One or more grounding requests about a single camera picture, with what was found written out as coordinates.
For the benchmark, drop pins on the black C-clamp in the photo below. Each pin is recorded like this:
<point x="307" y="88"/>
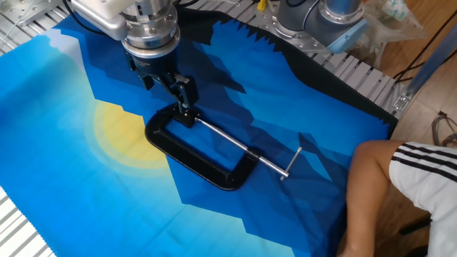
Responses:
<point x="185" y="157"/>

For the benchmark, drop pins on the blue landscape print cloth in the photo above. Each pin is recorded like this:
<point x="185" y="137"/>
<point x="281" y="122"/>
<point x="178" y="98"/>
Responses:
<point x="71" y="178"/>

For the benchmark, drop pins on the yellow plastic object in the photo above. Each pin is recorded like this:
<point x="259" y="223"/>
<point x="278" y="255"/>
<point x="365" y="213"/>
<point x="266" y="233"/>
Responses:
<point x="261" y="4"/>

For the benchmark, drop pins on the black chair base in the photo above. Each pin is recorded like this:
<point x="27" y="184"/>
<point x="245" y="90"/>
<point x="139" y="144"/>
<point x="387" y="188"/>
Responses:
<point x="416" y="225"/>

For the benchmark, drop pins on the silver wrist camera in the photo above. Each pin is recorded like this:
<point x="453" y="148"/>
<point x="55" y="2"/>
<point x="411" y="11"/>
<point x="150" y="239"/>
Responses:
<point x="103" y="26"/>

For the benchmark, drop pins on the silver drilled mounting plate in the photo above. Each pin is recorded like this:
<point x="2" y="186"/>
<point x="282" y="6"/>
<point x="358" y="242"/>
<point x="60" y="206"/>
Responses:
<point x="32" y="10"/>

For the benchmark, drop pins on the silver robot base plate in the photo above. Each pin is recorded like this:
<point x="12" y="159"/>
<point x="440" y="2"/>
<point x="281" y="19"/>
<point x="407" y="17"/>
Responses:
<point x="271" y="25"/>

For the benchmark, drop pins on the clear plastic bag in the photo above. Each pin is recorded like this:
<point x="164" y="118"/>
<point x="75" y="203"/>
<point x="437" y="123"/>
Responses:
<point x="385" y="25"/>

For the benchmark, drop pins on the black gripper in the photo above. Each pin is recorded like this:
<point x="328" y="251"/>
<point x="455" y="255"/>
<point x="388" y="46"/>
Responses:
<point x="153" y="66"/>

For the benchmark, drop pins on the aluminium frame post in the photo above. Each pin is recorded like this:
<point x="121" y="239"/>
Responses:
<point x="432" y="62"/>

